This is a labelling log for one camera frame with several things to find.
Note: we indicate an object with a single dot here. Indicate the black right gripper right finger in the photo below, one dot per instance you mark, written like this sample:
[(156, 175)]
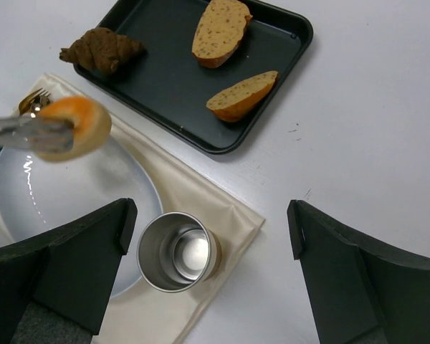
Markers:
[(361, 290)]

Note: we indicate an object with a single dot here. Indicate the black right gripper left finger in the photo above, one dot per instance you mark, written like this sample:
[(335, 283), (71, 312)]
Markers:
[(55, 286)]

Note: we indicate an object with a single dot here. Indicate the metal tongs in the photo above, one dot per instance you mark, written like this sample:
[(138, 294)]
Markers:
[(47, 135)]

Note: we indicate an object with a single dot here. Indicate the orange bagel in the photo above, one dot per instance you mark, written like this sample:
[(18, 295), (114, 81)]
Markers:
[(91, 125)]

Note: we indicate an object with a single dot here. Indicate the small bread slice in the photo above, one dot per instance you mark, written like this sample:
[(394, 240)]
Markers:
[(234, 103)]

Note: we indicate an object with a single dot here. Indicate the large bread slice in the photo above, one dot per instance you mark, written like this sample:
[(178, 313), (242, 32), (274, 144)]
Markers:
[(219, 32)]

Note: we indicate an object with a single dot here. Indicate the oval light blue plate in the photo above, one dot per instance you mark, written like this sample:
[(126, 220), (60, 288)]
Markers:
[(36, 196)]

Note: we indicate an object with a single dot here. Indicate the steel cup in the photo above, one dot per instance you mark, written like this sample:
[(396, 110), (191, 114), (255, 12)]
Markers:
[(177, 252)]

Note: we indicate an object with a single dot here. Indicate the brown chocolate croissant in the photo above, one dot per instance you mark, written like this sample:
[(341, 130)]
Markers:
[(102, 49)]

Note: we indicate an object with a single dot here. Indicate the black baking tray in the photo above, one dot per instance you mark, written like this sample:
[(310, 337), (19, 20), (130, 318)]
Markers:
[(168, 86)]

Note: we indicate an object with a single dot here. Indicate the gold spoon green handle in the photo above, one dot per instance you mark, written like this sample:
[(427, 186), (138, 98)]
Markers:
[(25, 105)]

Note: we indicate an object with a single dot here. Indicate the gold fork green handle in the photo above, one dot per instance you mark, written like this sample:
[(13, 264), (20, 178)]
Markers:
[(40, 100)]

